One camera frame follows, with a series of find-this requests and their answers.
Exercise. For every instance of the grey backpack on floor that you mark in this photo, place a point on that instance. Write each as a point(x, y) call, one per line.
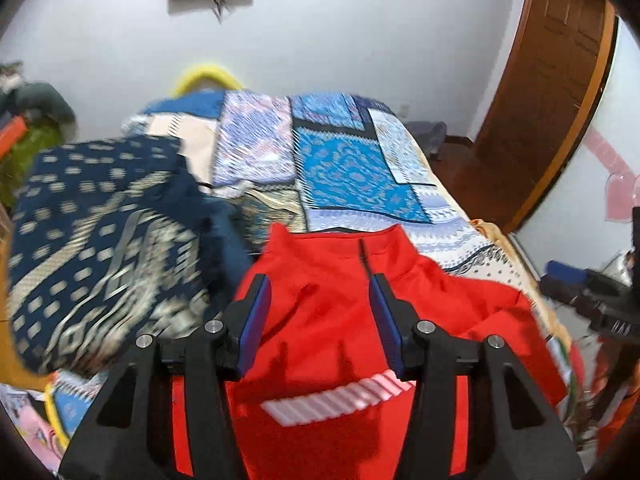
point(429, 136)

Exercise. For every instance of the green patterned cloth cabinet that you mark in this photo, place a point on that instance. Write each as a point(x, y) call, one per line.
point(17, 162)

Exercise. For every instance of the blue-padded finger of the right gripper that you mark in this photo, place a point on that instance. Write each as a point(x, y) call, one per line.
point(558, 272)

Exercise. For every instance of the pink heart wall sticker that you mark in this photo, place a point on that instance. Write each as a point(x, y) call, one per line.
point(621, 189)

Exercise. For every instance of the blue patchwork bed cover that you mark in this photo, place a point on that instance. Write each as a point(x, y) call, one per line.
point(323, 163)

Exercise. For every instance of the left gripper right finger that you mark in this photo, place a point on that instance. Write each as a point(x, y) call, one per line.
point(513, 432)

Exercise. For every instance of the red zip jacket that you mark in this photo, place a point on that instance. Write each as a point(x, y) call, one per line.
point(320, 401)

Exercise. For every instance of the folded navy patterned clothes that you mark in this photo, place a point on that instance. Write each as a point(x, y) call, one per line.
point(114, 239)

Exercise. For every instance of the clutter pile on cabinet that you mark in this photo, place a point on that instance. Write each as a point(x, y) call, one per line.
point(34, 99)

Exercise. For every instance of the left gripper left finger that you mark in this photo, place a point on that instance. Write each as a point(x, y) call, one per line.
point(163, 412)

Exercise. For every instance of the brown wooden door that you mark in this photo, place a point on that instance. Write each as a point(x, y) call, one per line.
point(548, 92)

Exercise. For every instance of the orange box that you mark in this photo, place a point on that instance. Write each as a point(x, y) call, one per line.
point(11, 133)

